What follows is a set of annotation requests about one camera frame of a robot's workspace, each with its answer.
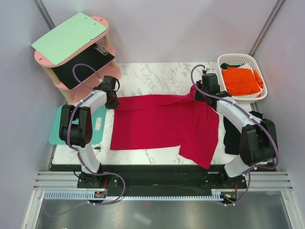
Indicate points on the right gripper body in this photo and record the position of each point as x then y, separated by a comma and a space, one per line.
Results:
199, 96

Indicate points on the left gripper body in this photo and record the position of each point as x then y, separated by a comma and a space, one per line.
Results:
112, 103

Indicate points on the red t shirt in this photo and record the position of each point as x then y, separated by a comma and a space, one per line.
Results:
164, 120

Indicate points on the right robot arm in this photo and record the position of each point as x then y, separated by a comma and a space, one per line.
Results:
257, 137

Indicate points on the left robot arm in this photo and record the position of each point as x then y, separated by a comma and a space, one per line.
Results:
76, 122

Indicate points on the dark green garment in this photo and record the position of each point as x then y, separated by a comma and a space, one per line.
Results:
225, 66

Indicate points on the orange folded t shirt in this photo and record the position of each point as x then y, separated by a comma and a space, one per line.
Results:
240, 81

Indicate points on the pink three-tier shelf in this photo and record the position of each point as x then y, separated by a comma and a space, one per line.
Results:
85, 69

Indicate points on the white plastic basket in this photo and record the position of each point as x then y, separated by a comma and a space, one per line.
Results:
245, 83

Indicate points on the black t shirt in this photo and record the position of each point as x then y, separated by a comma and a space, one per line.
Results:
231, 138

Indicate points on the mint green board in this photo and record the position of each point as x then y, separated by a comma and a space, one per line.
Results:
71, 36

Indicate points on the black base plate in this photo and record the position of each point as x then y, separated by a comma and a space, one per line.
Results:
160, 180

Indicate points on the aluminium rail frame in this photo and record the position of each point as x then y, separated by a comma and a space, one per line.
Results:
260, 181

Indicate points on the white cable duct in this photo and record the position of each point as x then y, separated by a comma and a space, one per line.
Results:
93, 195

